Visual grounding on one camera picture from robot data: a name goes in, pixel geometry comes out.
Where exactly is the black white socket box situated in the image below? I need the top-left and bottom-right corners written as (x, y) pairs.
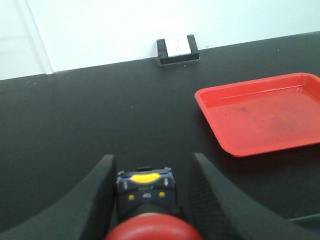
top-left (156, 34), bottom-right (200, 66)

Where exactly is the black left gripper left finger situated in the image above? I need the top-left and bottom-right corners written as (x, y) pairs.
top-left (0, 154), bottom-right (117, 240)

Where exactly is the red mushroom push button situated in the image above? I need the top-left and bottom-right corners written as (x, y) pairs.
top-left (105, 167), bottom-right (203, 240)

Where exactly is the red plastic tray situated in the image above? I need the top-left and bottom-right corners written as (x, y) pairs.
top-left (194, 72), bottom-right (320, 157)

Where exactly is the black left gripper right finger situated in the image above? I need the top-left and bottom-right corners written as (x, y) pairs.
top-left (188, 153), bottom-right (320, 240)

